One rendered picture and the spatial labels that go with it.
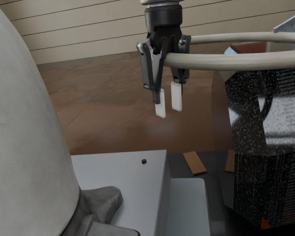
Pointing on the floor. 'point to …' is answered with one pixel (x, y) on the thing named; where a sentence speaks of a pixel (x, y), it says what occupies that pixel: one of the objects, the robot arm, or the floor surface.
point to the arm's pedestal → (188, 208)
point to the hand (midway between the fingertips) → (168, 100)
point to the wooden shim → (194, 163)
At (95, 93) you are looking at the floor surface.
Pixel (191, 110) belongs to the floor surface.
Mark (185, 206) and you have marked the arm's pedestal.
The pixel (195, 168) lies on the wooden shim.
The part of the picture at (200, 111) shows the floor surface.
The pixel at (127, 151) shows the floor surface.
